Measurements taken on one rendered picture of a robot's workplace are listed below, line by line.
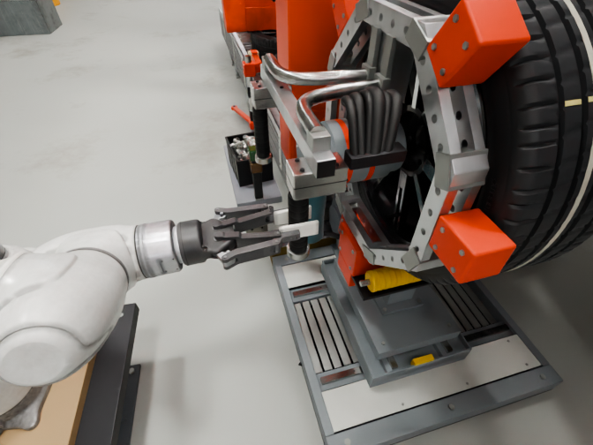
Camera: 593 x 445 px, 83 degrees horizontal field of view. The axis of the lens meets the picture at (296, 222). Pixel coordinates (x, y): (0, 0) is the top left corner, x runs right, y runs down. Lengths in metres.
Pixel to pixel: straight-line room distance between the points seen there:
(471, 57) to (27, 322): 0.57
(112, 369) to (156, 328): 0.42
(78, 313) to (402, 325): 1.00
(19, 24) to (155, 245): 5.72
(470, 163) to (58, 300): 0.54
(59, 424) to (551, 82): 1.19
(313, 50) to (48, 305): 0.94
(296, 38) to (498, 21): 0.67
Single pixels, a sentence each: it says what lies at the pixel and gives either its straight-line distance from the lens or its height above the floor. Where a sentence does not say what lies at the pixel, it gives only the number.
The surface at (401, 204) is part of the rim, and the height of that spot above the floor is 0.69.
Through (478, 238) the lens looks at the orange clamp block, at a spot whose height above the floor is 0.88.
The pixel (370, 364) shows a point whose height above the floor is 0.15.
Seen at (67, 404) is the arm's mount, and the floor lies 0.33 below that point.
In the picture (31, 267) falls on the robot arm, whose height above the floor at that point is 0.96.
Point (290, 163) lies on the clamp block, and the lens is 0.53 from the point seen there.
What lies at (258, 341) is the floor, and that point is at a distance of 1.41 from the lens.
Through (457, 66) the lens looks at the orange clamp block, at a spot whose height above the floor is 1.09.
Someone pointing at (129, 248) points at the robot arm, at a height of 0.87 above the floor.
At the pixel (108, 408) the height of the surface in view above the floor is 0.30.
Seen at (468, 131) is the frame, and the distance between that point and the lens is 0.58.
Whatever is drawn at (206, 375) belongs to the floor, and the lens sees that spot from 1.38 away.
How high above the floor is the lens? 1.24
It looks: 43 degrees down
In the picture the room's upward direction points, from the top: straight up
